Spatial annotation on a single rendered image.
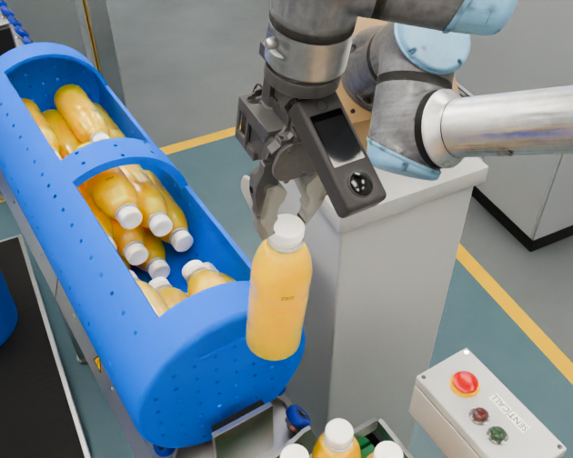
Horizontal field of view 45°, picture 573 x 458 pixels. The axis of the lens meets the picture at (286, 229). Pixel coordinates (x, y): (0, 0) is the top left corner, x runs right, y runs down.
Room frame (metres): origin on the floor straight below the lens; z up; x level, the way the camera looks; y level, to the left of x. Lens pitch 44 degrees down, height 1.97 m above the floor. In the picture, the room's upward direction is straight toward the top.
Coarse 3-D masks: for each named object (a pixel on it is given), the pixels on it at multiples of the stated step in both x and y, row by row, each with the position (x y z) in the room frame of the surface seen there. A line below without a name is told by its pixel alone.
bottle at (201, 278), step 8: (192, 272) 0.77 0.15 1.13; (200, 272) 0.76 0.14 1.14; (208, 272) 0.76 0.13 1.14; (192, 280) 0.74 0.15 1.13; (200, 280) 0.74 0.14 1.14; (208, 280) 0.73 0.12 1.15; (216, 280) 0.74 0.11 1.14; (224, 280) 0.74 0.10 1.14; (192, 288) 0.73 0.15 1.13; (200, 288) 0.72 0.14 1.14
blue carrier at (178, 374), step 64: (0, 64) 1.26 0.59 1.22; (64, 64) 1.35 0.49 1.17; (0, 128) 1.10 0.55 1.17; (128, 128) 1.24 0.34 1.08; (64, 192) 0.87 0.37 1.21; (192, 192) 0.97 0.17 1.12; (64, 256) 0.77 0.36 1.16; (192, 256) 0.92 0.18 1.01; (128, 320) 0.61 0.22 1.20; (192, 320) 0.59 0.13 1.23; (128, 384) 0.54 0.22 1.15; (192, 384) 0.55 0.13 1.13; (256, 384) 0.60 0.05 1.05
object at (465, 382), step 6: (462, 372) 0.58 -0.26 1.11; (468, 372) 0.59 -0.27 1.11; (456, 378) 0.57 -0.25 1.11; (462, 378) 0.57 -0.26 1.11; (468, 378) 0.57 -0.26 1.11; (474, 378) 0.57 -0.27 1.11; (456, 384) 0.56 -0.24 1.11; (462, 384) 0.56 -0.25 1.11; (468, 384) 0.56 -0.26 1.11; (474, 384) 0.56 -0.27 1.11; (462, 390) 0.55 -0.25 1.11; (468, 390) 0.55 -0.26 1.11; (474, 390) 0.55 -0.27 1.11
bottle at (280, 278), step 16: (304, 240) 0.55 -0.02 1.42; (256, 256) 0.54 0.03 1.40; (272, 256) 0.53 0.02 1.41; (288, 256) 0.53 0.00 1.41; (304, 256) 0.54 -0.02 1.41; (256, 272) 0.53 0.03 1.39; (272, 272) 0.52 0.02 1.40; (288, 272) 0.52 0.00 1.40; (304, 272) 0.53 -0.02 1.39; (256, 288) 0.52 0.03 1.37; (272, 288) 0.51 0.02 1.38; (288, 288) 0.51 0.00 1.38; (304, 288) 0.52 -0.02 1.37; (256, 304) 0.52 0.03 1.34; (272, 304) 0.51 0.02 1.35; (288, 304) 0.51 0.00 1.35; (304, 304) 0.53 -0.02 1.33; (256, 320) 0.52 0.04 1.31; (272, 320) 0.51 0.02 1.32; (288, 320) 0.51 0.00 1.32; (256, 336) 0.52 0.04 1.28; (272, 336) 0.51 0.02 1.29; (288, 336) 0.51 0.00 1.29; (256, 352) 0.52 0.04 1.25; (272, 352) 0.51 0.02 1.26; (288, 352) 0.52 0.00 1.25
